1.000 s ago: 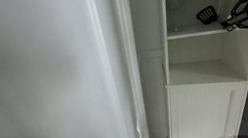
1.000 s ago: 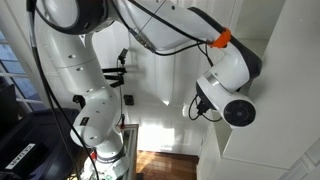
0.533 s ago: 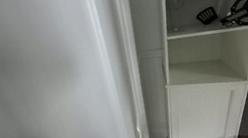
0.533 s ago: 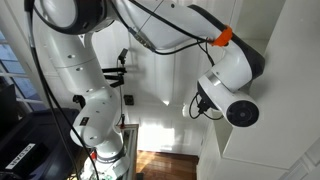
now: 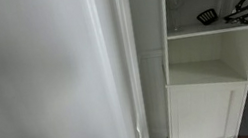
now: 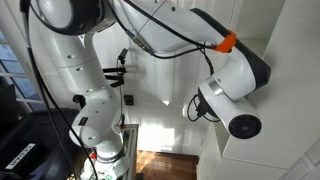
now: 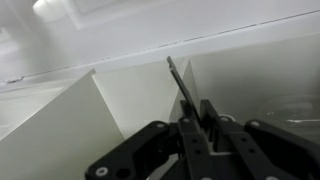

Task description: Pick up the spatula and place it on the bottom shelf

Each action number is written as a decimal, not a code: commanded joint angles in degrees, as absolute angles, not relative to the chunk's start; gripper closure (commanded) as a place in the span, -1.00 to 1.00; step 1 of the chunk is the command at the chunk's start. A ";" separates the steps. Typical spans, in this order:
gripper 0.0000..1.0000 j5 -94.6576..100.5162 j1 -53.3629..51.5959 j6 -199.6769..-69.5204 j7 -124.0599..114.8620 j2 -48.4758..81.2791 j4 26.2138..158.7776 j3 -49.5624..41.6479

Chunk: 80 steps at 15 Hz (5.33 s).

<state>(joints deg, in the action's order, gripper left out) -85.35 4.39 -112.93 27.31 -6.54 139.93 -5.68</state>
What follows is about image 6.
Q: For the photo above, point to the red clamp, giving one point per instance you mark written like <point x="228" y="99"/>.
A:
<point x="121" y="126"/>

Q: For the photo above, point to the small red cap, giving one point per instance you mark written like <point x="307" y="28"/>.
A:
<point x="93" y="155"/>

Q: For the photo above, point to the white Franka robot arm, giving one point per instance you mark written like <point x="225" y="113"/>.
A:
<point x="83" y="66"/>

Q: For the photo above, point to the metal table frame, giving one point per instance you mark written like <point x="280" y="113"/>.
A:
<point x="133" y="150"/>

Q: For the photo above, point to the window with white frame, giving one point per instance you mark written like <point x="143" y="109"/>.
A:
<point x="8" y="53"/>

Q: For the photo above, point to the black flat panel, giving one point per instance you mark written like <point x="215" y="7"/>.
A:
<point x="6" y="106"/>

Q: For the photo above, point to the black camera on mount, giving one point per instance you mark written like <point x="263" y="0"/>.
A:
<point x="122" y="55"/>

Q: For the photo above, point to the white shelf cabinet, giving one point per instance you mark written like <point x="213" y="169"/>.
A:
<point x="293" y="100"/>

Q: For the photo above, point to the black case with white label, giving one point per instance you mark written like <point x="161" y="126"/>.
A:
<point x="40" y="126"/>

